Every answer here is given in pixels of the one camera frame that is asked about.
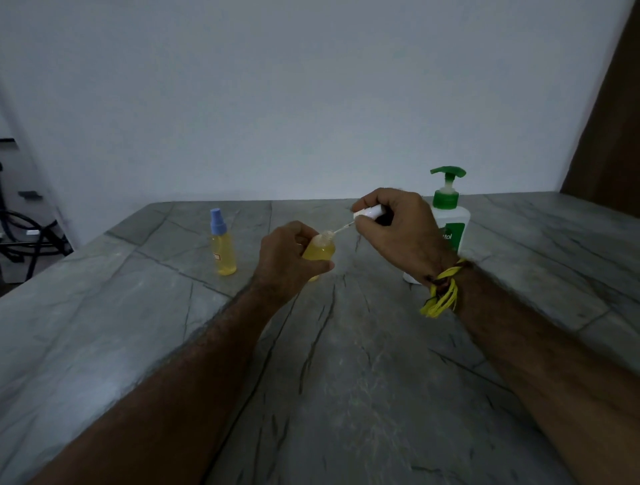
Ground person's right hand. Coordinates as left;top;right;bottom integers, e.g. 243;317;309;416
350;187;461;287

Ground person's left hand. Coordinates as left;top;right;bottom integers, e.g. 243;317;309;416
252;221;335;302

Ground white spray pump cap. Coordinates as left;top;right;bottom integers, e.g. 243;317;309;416
327;204;387;236

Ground yellow liquid bottle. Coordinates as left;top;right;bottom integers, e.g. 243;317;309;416
301;230;337;282

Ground person's right forearm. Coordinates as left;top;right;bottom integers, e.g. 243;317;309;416
452;262;640;485

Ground person's left forearm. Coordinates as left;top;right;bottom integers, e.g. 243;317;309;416
27;280;301;485

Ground white green pump soap bottle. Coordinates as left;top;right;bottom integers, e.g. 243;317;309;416
403;166;472;285

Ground yellow spray bottle blue cap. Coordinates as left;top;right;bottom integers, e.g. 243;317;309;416
209;208;238;276

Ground yellow thread wristband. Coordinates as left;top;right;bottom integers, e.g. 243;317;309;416
419;258;468;319

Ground brown wooden door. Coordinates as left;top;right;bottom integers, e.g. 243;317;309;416
559;0;640;219

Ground black cables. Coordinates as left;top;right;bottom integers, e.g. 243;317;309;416
0;165;71;258

